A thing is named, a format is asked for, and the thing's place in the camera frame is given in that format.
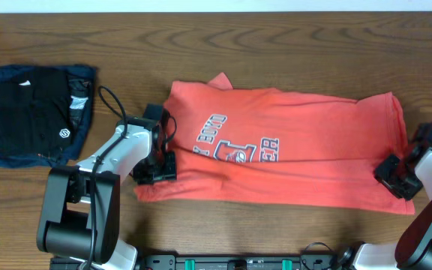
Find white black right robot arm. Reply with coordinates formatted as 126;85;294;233
340;122;432;270

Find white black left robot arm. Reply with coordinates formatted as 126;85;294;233
36;114;176;269

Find folded black polo shirt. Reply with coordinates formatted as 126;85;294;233
0;67;73;156

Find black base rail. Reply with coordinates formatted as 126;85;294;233
50;245;356;270

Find red printed t-shirt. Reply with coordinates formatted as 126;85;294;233
135;74;415;215

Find black base cable loop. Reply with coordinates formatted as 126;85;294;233
298;241;332;270

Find folded navy blue garment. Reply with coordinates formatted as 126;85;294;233
0;64;96;169

